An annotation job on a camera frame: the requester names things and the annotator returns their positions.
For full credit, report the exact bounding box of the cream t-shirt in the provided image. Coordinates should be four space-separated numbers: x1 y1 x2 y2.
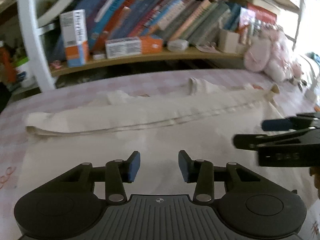
18 88 317 206

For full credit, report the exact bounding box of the pink white plush bunny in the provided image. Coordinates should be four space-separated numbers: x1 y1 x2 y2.
244 29 303 83

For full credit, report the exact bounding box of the pink checkered cartoon tablecloth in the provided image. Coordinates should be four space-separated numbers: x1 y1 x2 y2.
1 69 319 239

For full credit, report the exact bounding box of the beige pen holder box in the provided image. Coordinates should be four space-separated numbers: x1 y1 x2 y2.
218 29 240 54

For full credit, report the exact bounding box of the small white box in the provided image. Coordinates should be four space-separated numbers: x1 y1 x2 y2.
167 39 189 52

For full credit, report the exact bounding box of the white cup with pens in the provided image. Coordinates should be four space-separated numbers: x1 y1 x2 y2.
16 57 36 88

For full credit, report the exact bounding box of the white orange flat box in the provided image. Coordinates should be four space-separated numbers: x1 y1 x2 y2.
105 35 163 59

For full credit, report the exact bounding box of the row of leaning books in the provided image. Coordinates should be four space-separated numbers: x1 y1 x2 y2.
53 0 253 61

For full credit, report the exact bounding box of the usmile white orange box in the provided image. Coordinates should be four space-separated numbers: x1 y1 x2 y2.
60 9 89 67

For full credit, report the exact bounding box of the white bookshelf frame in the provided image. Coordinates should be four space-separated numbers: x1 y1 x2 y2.
17 0 301 92

